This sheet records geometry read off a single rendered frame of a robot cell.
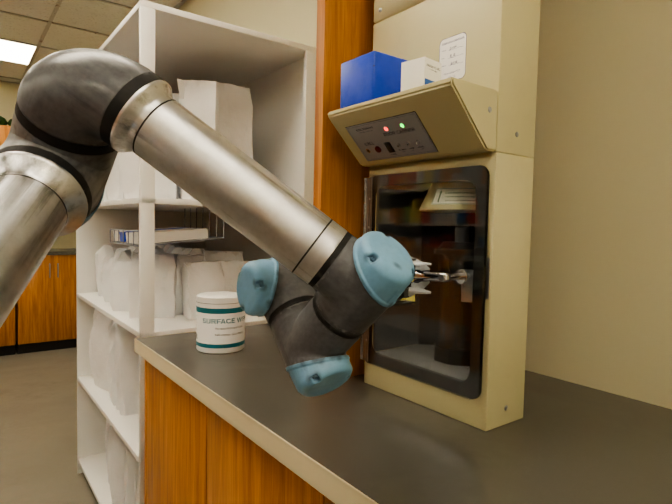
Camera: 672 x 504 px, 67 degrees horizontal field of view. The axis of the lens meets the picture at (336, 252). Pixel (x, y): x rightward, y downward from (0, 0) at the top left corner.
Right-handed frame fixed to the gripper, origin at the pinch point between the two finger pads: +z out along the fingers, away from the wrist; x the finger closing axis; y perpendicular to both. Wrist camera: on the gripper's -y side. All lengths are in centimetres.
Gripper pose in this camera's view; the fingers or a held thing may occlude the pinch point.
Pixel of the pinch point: (420, 275)
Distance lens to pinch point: 90.6
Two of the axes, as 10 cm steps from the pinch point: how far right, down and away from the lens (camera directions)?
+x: 0.1, -10.0, -0.4
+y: 6.0, 0.3, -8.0
